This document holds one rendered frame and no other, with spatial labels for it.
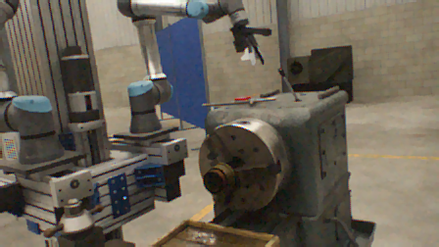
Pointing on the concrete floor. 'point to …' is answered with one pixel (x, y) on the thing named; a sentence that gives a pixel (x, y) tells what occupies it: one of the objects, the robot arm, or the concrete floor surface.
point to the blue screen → (184, 72)
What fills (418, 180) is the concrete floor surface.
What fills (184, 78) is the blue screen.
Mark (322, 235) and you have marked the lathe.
